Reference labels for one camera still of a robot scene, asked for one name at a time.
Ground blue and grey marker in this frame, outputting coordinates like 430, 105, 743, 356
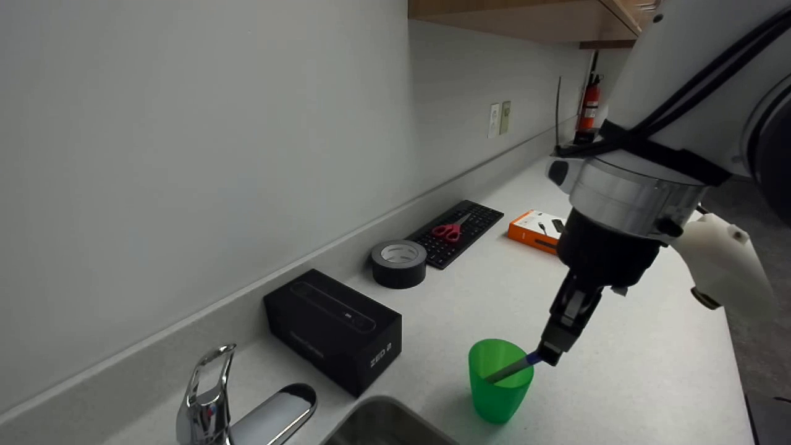
484, 350, 544, 384

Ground green plastic cup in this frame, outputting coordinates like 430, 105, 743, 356
468, 338, 535, 425

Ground orange and white box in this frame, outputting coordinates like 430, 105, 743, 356
507, 210, 567, 255

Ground black keyboard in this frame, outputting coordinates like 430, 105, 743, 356
405, 200, 505, 270

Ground red fire extinguisher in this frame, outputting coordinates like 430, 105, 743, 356
574, 73, 603, 146

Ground red scissors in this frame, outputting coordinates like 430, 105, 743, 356
431, 213, 473, 243

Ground black tape roll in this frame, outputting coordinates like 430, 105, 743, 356
371, 240, 428, 289

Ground steel sink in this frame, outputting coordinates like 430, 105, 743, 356
321, 396, 461, 445

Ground black cardboard box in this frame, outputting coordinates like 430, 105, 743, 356
264, 269, 403, 398

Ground chrome tap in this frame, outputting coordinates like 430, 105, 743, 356
176, 344, 318, 445

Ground wooden wall cabinet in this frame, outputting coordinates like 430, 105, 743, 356
408, 0, 663, 50

